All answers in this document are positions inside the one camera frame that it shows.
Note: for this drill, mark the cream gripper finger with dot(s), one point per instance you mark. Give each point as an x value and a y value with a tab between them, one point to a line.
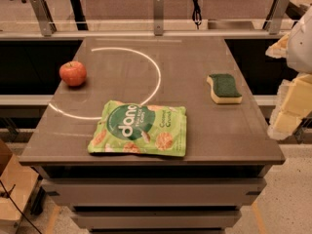
279	49
293	104

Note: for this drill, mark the green and yellow sponge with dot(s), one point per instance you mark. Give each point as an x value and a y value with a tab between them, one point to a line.
223	89

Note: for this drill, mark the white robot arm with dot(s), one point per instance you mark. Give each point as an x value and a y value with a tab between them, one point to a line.
299	52

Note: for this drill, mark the red apple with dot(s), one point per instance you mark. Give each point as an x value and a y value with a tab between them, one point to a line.
73	73

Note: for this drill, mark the grey drawer cabinet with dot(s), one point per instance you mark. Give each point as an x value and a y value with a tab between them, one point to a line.
227	156

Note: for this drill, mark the green rice chips bag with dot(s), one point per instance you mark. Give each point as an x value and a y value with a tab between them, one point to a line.
140	129

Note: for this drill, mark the cardboard box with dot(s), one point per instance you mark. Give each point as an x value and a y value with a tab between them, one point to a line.
17	184

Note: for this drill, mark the right metal rail bracket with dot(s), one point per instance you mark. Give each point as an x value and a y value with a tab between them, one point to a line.
274	24

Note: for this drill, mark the metal rail bracket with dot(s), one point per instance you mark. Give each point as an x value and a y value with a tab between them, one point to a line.
158	17
274	24
44	17

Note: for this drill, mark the middle metal rail bracket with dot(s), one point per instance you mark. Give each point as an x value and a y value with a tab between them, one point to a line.
158	17

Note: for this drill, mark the left metal rail bracket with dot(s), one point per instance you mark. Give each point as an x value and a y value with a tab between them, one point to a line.
44	17

